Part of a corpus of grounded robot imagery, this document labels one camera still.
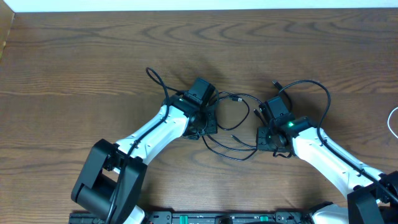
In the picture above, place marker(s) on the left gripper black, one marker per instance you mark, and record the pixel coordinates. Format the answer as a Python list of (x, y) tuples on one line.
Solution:
[(209, 123)]

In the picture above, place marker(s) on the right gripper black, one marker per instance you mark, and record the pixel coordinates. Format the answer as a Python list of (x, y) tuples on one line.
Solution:
[(261, 143)]

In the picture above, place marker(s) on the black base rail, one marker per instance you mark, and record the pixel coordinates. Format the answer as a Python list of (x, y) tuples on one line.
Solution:
[(214, 218)]

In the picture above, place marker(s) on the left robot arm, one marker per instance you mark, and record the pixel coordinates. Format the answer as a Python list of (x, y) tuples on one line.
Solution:
[(110, 182)]

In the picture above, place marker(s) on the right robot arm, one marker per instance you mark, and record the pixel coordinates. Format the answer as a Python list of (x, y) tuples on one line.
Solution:
[(371, 194)]

